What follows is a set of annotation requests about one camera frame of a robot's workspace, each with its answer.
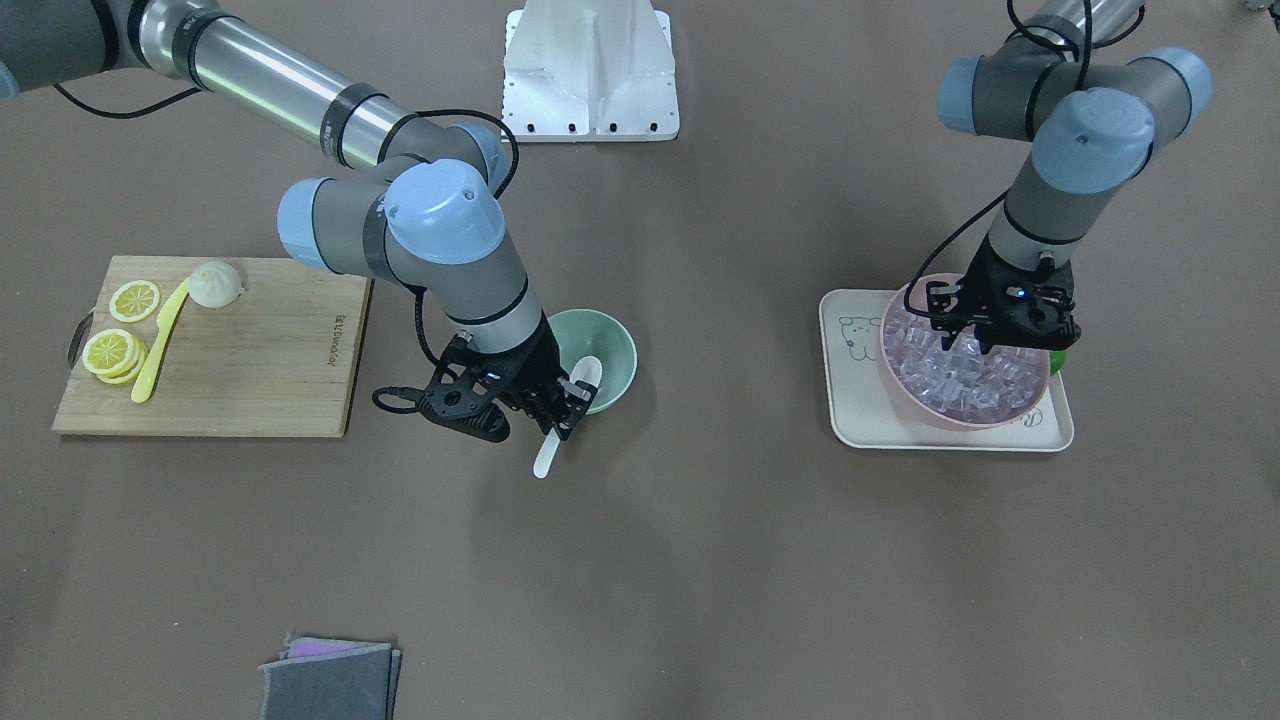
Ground yellow plastic knife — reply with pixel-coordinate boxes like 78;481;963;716
131;277;189;404

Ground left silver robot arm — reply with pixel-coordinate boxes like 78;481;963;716
916;1;1213;352

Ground bamboo cutting board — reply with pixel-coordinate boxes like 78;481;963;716
52;258;372;438

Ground pink bowl of ice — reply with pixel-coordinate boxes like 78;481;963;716
878;273;1051;430

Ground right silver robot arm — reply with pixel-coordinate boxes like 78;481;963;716
1;1;599;442

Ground mint green bowl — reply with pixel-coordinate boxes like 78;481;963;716
549;307;637;415

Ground white ceramic spoon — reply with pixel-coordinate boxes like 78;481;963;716
532;355;603;478

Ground grey folded cloth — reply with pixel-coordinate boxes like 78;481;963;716
259;635;402;719

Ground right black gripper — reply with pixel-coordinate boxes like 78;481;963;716
463;315;596;442

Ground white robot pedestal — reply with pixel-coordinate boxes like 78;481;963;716
502;1;681;143

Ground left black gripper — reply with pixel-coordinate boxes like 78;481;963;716
925;238;1082;356

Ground lemon slice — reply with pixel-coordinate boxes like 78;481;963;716
81;328;148;386
108;279;163;324

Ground cream rabbit tray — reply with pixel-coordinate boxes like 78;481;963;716
818;290;1075;454

